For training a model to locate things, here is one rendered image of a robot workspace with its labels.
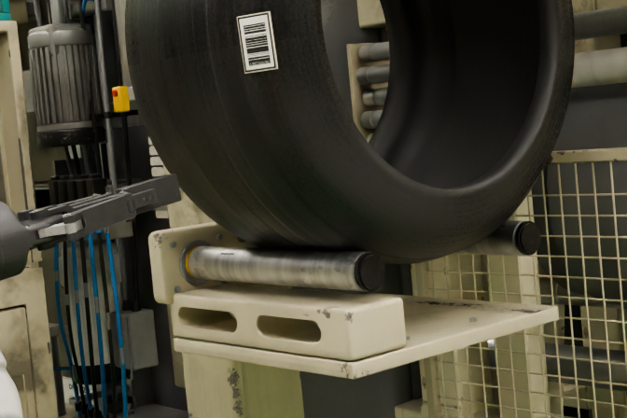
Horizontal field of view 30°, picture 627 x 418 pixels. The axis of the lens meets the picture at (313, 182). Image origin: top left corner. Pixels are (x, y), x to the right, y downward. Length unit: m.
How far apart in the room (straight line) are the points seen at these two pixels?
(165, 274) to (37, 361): 0.34
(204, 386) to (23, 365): 0.28
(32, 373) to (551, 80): 0.88
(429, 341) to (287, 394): 0.39
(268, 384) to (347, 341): 0.42
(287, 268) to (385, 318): 0.14
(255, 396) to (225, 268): 0.26
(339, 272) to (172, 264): 0.31
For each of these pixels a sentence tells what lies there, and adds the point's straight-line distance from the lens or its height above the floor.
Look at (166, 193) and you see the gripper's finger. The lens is 1.27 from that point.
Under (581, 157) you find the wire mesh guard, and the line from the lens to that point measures 1.69.
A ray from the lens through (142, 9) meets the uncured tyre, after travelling 1.38.
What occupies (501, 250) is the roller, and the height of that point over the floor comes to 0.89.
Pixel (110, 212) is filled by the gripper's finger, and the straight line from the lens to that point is 1.19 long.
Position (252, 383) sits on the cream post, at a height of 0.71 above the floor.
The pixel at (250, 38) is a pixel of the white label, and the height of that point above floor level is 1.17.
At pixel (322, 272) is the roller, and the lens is 1.36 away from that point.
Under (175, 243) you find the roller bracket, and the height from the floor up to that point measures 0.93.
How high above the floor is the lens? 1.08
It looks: 3 degrees down
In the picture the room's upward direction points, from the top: 5 degrees counter-clockwise
